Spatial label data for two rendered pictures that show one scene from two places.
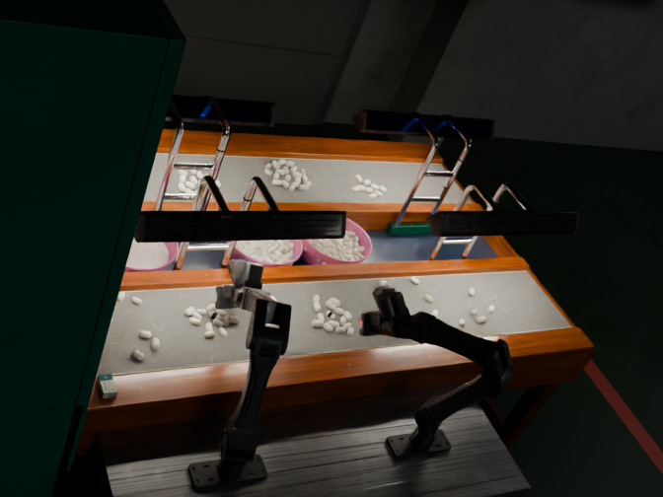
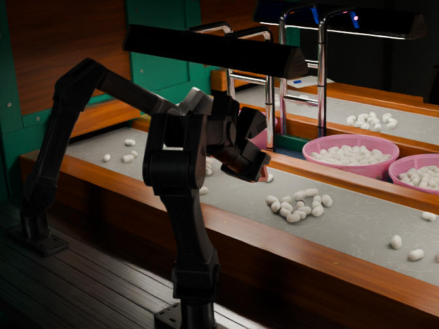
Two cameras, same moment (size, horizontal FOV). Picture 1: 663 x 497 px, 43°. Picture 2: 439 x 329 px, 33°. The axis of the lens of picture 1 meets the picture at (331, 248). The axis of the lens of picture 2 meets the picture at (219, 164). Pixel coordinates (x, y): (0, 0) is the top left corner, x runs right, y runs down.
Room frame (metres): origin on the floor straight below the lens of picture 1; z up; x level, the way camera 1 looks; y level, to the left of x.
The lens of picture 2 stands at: (1.72, -1.67, 1.46)
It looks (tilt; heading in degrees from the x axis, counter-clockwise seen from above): 20 degrees down; 86
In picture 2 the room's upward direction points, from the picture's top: 3 degrees counter-clockwise
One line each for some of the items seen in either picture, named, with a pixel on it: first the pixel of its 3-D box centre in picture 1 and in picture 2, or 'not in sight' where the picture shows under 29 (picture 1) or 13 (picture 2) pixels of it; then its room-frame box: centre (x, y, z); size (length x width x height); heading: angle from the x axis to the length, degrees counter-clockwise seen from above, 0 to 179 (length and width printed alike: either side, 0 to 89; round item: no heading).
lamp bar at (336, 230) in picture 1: (246, 221); (206, 47); (1.85, 0.24, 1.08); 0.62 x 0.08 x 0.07; 130
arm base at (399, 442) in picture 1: (423, 436); (197, 313); (1.76, -0.47, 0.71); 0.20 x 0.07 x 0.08; 128
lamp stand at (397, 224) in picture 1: (420, 174); not in sight; (2.85, -0.19, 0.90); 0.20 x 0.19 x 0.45; 130
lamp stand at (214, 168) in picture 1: (180, 167); (317, 77); (2.22, 0.55, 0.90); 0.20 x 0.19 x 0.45; 130
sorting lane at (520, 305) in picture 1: (345, 316); (325, 217); (2.09, -0.13, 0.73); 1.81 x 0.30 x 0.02; 130
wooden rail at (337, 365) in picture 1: (367, 378); (267, 272); (1.92, -0.27, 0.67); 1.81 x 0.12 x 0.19; 130
